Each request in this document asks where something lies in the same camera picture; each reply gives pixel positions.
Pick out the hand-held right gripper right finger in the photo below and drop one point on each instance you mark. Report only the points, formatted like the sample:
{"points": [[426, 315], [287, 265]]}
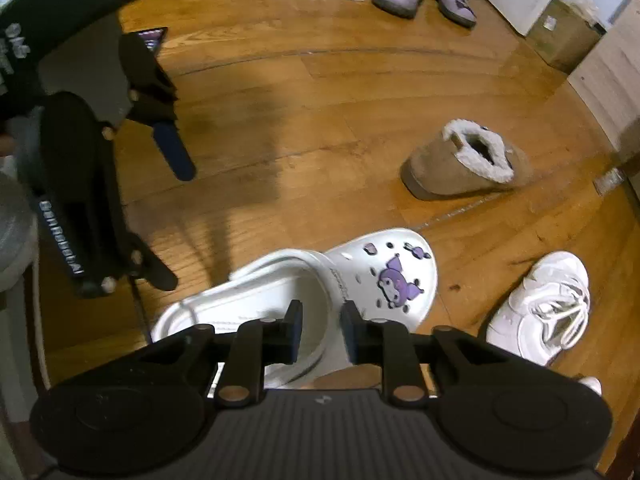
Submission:
{"points": [[350, 332]]}

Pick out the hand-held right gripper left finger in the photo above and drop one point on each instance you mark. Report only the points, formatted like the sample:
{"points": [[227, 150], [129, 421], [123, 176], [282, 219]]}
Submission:
{"points": [[292, 332]]}

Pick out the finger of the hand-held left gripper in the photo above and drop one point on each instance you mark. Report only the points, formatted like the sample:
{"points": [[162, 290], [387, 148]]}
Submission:
{"points": [[150, 265], [175, 152]]}

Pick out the brown fur-lined slipper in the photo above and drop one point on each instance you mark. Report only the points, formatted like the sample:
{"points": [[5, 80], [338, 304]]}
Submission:
{"points": [[450, 175]]}

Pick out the white cloth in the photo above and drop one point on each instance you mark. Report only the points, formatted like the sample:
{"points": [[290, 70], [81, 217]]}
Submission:
{"points": [[15, 360]]}

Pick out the white sneaker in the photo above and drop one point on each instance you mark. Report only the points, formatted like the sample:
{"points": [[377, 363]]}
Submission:
{"points": [[592, 385], [545, 305]]}

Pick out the white cabinet panel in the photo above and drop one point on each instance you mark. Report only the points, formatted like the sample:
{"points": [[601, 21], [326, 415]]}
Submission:
{"points": [[610, 90]]}

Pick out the brown cardboard box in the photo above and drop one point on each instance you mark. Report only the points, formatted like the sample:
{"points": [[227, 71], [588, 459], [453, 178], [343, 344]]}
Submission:
{"points": [[565, 35]]}

